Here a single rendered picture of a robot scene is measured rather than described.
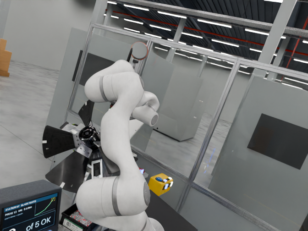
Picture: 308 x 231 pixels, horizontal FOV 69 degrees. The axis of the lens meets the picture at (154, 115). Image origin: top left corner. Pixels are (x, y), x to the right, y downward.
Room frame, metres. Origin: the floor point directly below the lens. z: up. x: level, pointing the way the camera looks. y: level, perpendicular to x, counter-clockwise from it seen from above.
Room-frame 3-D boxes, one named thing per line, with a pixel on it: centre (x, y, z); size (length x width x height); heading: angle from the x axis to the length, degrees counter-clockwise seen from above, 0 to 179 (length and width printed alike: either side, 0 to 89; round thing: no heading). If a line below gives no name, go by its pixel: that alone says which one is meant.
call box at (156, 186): (1.45, -0.20, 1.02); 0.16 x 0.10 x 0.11; 150
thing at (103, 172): (1.38, 0.20, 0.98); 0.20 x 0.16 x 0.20; 150
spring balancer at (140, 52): (2.10, 0.32, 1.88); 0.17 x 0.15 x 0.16; 60
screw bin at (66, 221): (1.14, 0.18, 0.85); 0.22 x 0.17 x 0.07; 166
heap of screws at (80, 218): (1.13, 0.18, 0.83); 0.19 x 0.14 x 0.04; 166
